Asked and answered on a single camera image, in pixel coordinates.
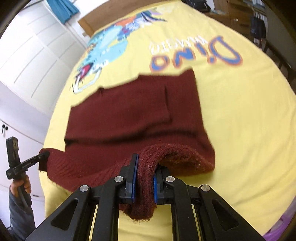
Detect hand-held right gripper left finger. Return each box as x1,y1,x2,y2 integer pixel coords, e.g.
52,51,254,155
24,153,139,241

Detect yellow printed blanket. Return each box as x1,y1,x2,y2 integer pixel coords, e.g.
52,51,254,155
43,0,296,241

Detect teal curtain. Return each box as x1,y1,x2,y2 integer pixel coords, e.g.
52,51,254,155
46,0,80,24

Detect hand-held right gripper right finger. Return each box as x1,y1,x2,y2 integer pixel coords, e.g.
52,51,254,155
153,166,266,241

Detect black backpack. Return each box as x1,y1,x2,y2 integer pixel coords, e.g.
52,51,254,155
183,0,211,13

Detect dark hanging bag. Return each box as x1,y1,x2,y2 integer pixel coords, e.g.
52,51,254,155
250,11,266,39

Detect wooden bed headboard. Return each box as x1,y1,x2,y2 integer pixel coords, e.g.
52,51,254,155
77,8,109,37

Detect wooden dresser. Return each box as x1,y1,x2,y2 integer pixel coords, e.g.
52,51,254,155
208,0,266,40

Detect person's left hand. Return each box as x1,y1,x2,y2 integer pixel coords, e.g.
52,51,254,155
10,174,32,198

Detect white wardrobe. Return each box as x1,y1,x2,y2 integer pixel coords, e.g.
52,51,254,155
0,0,93,232

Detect person's left forearm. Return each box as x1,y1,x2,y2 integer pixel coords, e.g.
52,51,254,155
9,185,36,241

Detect grey chair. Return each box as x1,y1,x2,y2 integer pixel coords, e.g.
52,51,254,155
262,0,296,81

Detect purple plastic box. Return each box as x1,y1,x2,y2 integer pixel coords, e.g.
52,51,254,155
264,213,290,241

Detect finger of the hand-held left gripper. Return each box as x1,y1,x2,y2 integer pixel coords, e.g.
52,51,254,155
20,151,50,172

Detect maroon knit sweater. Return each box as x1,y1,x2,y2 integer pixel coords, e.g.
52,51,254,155
38,69,215,225

